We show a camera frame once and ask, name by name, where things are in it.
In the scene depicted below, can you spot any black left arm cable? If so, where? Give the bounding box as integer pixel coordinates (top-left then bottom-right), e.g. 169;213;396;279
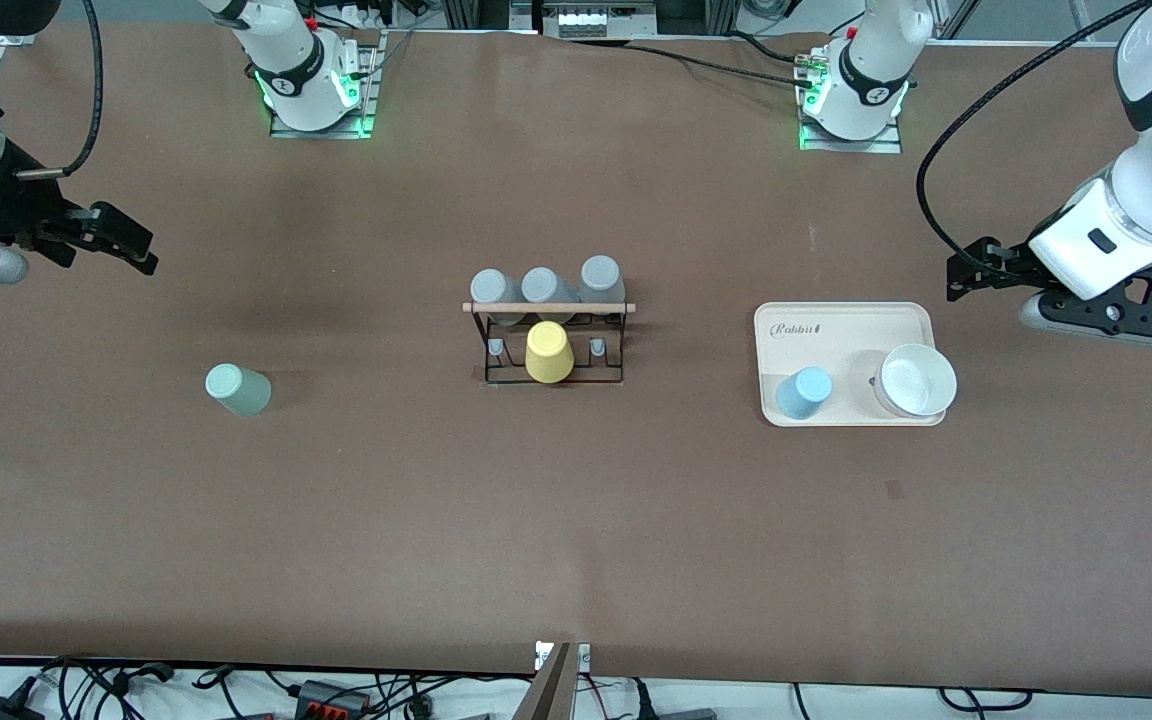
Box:
916;0;1152;281

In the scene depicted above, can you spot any yellow plastic cup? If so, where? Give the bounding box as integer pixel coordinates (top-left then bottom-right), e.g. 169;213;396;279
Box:
524;320;575;384

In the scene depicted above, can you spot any brown table cover mat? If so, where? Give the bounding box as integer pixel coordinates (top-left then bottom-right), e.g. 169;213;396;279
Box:
0;25;1152;693

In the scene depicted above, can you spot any grey power strip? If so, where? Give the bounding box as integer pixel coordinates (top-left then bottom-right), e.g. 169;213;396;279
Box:
543;2;659;39

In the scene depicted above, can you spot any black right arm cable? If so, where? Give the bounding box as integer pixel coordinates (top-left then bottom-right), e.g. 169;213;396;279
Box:
14;0;104;181

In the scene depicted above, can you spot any grey plastic cup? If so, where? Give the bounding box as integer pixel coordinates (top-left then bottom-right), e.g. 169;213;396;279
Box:
520;266;582;321
579;255;627;306
469;268;527;327

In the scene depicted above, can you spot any grey orange-lever terminal block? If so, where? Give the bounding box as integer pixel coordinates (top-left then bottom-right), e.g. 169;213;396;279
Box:
293;680;374;717

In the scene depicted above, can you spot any white bowl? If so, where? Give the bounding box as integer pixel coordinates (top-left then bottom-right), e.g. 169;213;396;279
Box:
873;343;958;419

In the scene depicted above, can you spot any beige tray with Rabbit print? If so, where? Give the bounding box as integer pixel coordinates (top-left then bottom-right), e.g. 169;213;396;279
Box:
754;302;947;429

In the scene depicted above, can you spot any wooden post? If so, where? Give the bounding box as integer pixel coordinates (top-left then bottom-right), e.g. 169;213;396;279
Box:
514;642;577;720

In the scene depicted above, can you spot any thin black looped cable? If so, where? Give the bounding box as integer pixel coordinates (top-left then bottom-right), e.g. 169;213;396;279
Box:
936;686;1037;713

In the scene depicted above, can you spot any mint green plastic cup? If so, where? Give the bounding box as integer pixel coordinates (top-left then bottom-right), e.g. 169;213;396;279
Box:
204;363;273;418

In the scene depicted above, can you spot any light blue plastic cup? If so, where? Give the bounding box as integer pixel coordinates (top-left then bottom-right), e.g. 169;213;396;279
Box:
774;366;834;421

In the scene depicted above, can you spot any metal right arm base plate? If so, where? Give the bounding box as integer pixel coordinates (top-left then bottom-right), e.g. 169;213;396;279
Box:
269;30;379;139

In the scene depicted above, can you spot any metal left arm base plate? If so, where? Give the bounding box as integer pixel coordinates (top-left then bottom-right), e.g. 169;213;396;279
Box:
798;45;904;154

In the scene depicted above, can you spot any black cable on table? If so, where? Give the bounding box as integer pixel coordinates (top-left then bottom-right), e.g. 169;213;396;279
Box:
576;35;817;86

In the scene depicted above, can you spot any white label bracket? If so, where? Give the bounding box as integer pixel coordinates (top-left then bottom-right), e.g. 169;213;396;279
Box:
534;640;592;673

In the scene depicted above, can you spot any black wire wooden-bar cup rack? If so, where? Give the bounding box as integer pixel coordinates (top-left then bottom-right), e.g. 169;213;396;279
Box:
462;300;637;388

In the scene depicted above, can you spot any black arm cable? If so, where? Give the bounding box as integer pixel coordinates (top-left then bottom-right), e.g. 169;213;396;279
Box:
14;0;104;181
916;0;1152;281

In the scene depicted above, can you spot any black cable tangle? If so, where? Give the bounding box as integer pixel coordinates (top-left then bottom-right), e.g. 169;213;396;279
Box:
0;655;287;720

